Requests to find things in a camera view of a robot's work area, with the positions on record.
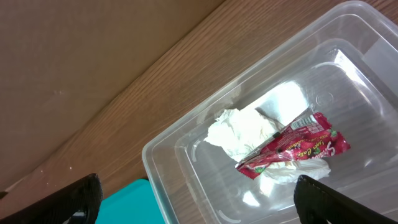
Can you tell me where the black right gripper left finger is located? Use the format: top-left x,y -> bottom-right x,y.
1,173 -> 103,224

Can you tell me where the teal plastic tray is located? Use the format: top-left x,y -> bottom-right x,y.
95,179 -> 165,224

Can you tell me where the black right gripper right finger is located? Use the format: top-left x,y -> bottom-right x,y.
294,175 -> 397,224

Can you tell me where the red snack wrapper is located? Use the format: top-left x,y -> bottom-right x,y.
236,112 -> 351,179

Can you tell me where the white napkin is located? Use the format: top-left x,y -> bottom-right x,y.
205,109 -> 330,185

